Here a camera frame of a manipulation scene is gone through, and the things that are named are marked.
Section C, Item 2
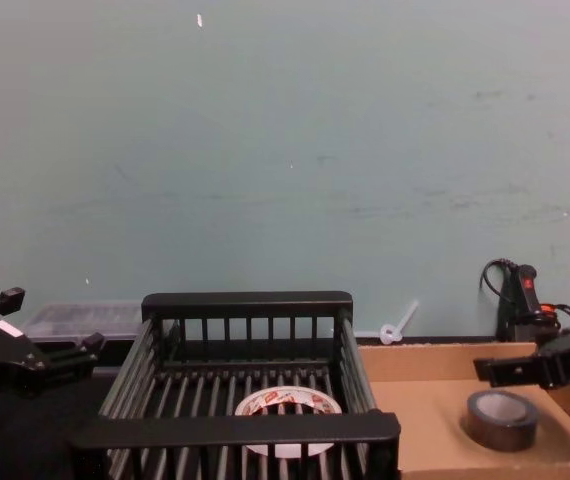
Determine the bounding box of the black corded tool red switch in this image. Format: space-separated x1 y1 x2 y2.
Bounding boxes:
481 258 570 344

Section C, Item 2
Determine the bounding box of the black rack with steel bars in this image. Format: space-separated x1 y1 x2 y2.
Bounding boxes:
67 291 402 480

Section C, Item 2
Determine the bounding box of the silver tape roll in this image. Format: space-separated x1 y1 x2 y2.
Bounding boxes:
466 390 540 453

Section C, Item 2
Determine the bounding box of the clear plastic case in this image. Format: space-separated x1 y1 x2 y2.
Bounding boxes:
23 300 145 346

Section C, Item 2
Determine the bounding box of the shallow brown cardboard tray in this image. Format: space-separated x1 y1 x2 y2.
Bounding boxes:
358 342 570 480

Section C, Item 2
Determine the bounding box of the white tape roll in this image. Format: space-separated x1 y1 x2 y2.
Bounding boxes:
234 387 342 459

